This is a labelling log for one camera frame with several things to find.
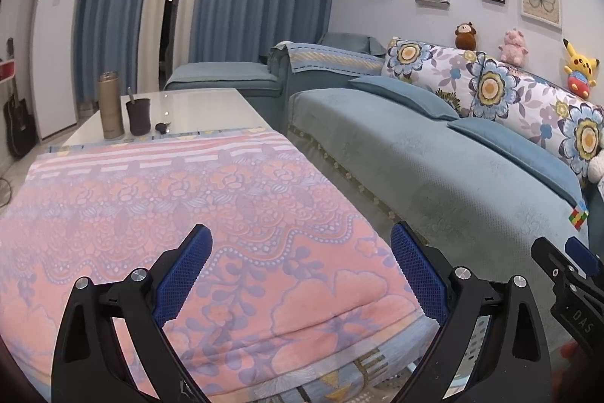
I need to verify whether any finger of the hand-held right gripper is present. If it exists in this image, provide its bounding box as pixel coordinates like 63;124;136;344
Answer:
565;236;604;279
531;237;575;287

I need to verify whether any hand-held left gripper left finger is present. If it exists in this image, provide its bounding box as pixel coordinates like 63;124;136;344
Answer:
51;224;213;403

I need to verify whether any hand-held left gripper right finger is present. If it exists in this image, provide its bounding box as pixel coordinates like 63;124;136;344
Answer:
391;221;553;403

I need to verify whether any pink floral blanket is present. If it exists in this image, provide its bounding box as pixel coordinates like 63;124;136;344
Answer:
0;128;441;403

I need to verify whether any white plush toy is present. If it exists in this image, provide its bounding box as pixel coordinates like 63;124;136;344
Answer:
587;147;604;199

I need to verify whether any blue seat cushion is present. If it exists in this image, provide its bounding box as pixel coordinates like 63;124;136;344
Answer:
447;118;584;208
347;76;461;121

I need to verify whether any teal fabric sofa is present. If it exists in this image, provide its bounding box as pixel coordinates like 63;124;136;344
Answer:
163;32;604;290

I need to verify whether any floral sofa pillow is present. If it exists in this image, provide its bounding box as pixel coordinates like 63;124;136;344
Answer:
559;98;604;187
383;37;487;112
466;52;596;136

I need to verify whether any dark brown cup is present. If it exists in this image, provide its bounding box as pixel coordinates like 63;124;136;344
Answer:
125;97;153;136

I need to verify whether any white coffee table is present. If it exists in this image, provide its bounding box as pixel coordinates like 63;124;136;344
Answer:
61;88;271;150

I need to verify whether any gold thermos bottle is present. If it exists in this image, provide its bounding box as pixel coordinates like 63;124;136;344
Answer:
97;71;125;140

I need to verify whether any yellow cartoon plush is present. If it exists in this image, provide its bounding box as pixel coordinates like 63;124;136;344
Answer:
562;38;600;98

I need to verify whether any pink pig plush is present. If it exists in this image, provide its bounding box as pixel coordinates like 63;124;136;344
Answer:
499;28;526;66

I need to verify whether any black guitar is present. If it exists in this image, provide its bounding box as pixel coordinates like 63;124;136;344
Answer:
3;37;38;159

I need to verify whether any striped sofa armrest towel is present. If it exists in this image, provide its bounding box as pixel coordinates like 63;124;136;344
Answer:
282;41;386;76

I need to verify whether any brown monkey plush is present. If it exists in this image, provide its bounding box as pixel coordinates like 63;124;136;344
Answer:
454;22;479;51

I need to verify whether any white refrigerator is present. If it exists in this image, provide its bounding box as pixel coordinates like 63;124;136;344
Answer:
30;0;89;140

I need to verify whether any white curtain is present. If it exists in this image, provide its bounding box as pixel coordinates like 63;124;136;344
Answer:
136;0;180;94

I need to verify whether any butterfly picture frame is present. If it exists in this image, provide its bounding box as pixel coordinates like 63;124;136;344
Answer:
520;0;564;29

